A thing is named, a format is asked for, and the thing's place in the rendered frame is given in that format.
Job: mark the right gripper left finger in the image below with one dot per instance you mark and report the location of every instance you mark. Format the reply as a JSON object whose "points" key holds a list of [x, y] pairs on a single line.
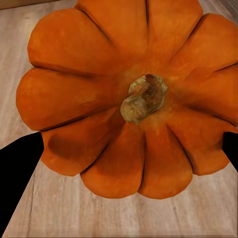
{"points": [[18, 161]]}

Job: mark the pumpkin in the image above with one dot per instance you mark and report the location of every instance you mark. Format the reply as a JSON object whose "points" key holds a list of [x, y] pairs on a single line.
{"points": [[133, 95]]}

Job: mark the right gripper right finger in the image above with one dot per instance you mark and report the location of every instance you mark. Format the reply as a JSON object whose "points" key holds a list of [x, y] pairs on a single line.
{"points": [[230, 148]]}

